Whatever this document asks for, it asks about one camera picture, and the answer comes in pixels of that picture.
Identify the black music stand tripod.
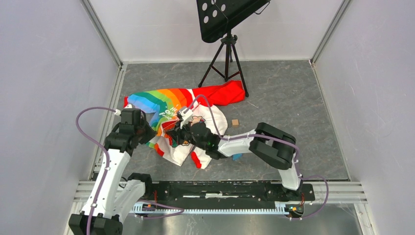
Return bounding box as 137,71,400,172
196,0,270,97

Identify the small wooden cube block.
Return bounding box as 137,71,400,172
231,119,239,127

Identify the rainbow cartoon zip jacket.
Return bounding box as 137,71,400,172
124,80,245,169

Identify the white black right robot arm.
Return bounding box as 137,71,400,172
166,122,302,200

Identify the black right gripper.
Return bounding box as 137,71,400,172
168,117,208,150

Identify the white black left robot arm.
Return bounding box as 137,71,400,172
69,108,156,235

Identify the blue triangular block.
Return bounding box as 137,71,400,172
232,153,242,161

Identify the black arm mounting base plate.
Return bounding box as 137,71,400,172
142,181,315,210

